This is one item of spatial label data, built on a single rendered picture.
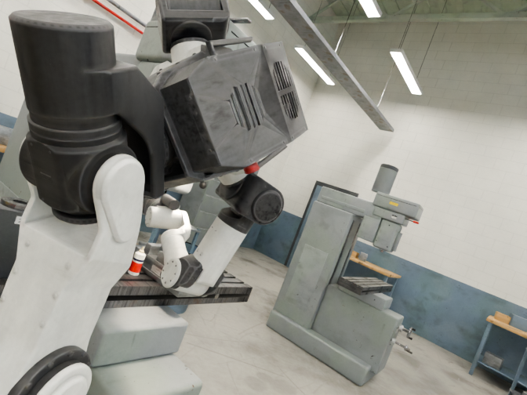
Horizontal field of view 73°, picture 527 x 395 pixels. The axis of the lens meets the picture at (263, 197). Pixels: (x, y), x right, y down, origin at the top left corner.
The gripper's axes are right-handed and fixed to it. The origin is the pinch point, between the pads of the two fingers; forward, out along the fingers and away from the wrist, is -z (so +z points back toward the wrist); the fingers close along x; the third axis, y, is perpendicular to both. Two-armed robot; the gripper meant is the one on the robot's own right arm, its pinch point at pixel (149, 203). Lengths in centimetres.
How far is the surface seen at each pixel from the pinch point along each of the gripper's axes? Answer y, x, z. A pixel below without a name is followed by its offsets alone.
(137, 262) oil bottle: 22.4, -3.3, 0.9
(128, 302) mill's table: 34.0, -1.7, 11.2
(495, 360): 88, -580, -75
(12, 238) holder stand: 16.6, 37.3, 20.1
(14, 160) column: 6, 44, -59
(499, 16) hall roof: -420, -485, -200
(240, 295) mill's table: 32, -60, -9
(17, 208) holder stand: 8.9, 38.6, 18.7
